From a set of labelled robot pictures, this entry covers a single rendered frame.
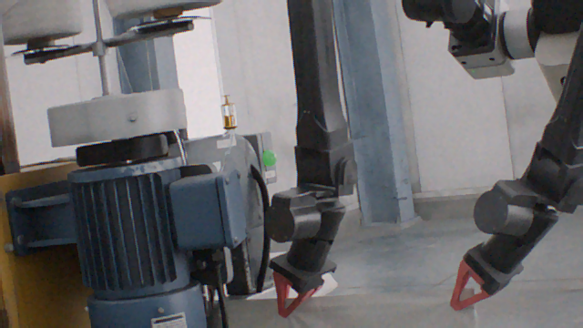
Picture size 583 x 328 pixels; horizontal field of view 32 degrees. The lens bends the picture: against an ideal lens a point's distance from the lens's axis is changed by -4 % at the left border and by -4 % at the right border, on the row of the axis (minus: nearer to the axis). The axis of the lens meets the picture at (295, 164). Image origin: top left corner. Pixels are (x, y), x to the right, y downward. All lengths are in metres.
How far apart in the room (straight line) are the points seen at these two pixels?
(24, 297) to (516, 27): 0.96
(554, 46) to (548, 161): 0.46
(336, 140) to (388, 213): 8.85
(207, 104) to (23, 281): 7.09
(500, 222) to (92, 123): 0.52
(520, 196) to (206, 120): 7.13
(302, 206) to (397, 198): 8.63
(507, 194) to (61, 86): 6.03
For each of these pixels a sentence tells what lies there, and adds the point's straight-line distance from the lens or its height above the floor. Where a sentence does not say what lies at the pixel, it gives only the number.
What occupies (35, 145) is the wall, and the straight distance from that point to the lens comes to 7.00.
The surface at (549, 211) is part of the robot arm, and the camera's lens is 1.43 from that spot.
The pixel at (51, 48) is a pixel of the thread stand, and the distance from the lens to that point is 1.60.
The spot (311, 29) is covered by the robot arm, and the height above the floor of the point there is 1.47.
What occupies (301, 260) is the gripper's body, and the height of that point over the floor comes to 1.15.
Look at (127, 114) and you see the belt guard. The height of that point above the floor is 1.39.
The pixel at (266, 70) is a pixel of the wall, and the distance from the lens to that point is 9.21.
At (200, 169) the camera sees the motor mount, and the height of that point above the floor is 1.31.
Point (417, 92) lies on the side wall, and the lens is 10.35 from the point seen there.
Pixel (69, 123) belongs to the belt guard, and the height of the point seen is 1.39.
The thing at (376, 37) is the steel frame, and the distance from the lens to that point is 10.08.
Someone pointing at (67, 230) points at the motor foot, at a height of 1.26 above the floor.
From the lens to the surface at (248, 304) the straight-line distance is 1.69.
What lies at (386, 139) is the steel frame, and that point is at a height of 0.83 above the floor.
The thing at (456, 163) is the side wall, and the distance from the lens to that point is 10.25.
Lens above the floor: 1.39
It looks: 4 degrees down
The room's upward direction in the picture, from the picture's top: 8 degrees counter-clockwise
